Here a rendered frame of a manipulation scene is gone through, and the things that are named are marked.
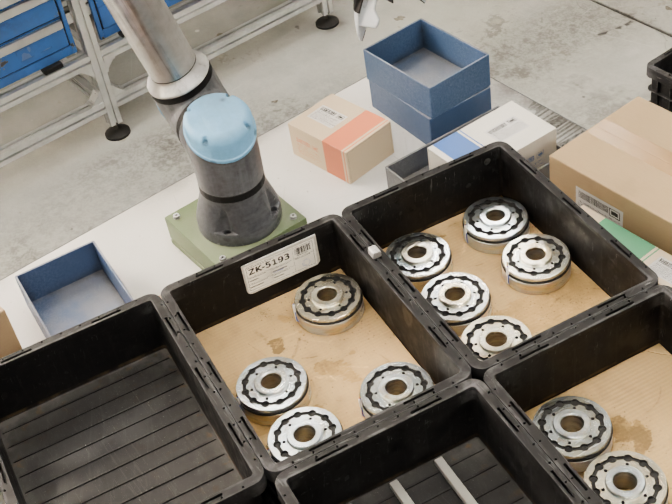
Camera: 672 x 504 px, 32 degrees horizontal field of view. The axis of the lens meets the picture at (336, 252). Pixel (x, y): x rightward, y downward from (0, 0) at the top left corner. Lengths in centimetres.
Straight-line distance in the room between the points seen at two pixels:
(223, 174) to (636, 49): 208
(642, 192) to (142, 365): 82
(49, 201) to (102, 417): 188
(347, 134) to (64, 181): 156
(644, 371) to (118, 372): 76
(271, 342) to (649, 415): 55
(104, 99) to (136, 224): 144
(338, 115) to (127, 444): 86
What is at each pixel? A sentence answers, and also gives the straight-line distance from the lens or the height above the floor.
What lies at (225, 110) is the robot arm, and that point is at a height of 99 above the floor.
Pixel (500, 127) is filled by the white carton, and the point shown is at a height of 79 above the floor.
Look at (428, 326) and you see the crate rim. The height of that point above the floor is 93.
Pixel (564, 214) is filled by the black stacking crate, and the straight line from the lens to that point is 178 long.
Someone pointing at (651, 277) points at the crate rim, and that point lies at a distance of 166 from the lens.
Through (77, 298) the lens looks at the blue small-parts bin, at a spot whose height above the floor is 70.
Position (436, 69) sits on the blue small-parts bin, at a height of 77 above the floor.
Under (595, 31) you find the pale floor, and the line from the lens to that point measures 388.
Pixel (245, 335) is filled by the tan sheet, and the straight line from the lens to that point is 177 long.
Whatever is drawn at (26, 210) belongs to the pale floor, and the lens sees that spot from 356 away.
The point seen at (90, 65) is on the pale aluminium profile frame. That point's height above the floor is 27.
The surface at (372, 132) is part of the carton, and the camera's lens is 220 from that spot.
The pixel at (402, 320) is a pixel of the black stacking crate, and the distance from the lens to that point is 167.
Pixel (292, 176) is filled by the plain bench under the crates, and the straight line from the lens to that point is 225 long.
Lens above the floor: 208
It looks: 42 degrees down
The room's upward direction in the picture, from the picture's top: 10 degrees counter-clockwise
